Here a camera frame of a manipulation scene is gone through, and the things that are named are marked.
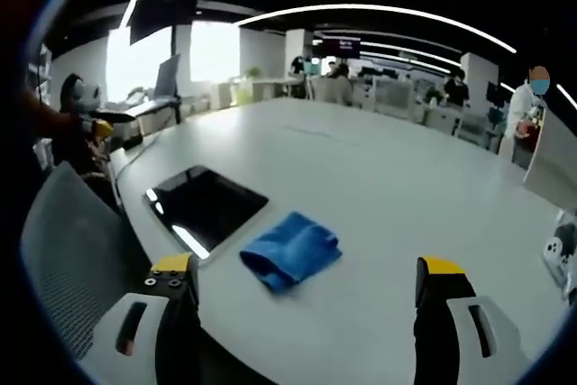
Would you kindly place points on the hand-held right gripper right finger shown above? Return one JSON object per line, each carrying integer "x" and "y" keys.
{"x": 444, "y": 335}

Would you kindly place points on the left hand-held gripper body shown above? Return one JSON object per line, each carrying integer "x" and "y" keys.
{"x": 88, "y": 95}

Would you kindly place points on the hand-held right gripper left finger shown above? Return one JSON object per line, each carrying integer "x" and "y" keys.
{"x": 144, "y": 340}

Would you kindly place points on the rectangular dark mirror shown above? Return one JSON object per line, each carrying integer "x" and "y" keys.
{"x": 207, "y": 207}

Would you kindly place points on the blue cleaning cloth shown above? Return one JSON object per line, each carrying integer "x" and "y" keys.
{"x": 290, "y": 252}

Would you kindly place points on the small black box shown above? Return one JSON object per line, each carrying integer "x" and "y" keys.
{"x": 133, "y": 143}

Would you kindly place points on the standing desk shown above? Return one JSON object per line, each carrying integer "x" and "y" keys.
{"x": 153, "y": 110}

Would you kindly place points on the computer monitor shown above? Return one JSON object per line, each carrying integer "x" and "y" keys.
{"x": 167, "y": 75}

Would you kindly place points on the grey mesh office chair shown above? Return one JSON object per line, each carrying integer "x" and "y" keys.
{"x": 76, "y": 250}

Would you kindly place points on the hanging dark display panel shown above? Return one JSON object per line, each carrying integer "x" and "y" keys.
{"x": 164, "y": 2}

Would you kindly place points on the white device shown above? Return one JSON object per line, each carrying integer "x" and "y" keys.
{"x": 561, "y": 254}

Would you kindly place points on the green potted plant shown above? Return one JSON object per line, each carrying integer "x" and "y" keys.
{"x": 253, "y": 72}

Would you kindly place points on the white partition board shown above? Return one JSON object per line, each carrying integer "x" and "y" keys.
{"x": 556, "y": 159}

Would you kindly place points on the wall screen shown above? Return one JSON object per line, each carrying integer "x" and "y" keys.
{"x": 342, "y": 48}

